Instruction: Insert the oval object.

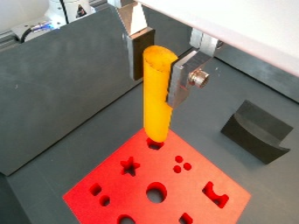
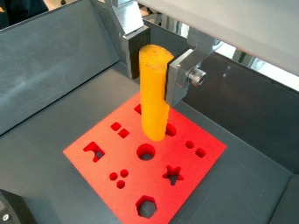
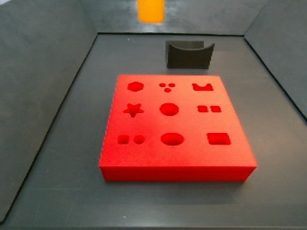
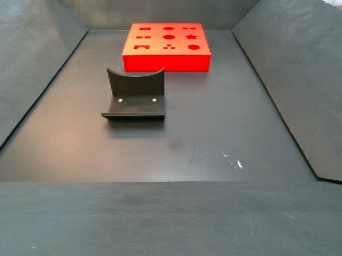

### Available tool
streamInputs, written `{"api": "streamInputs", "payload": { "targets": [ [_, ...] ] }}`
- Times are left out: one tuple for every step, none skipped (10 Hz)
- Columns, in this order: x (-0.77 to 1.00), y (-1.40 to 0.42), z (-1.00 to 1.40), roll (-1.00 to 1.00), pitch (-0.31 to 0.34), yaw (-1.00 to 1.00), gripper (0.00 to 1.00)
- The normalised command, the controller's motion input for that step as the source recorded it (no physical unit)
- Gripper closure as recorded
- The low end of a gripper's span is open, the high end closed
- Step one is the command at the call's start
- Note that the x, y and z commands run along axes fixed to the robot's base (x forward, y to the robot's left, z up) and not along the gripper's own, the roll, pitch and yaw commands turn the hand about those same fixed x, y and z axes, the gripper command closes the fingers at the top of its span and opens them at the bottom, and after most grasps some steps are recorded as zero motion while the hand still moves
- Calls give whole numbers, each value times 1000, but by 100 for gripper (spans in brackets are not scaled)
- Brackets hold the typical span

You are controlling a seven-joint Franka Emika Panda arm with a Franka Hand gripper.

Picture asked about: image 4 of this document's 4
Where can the red shape sorter box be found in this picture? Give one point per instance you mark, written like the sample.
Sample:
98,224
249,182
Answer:
169,46

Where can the black curved holder bracket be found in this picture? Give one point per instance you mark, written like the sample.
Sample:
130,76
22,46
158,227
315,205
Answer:
136,90

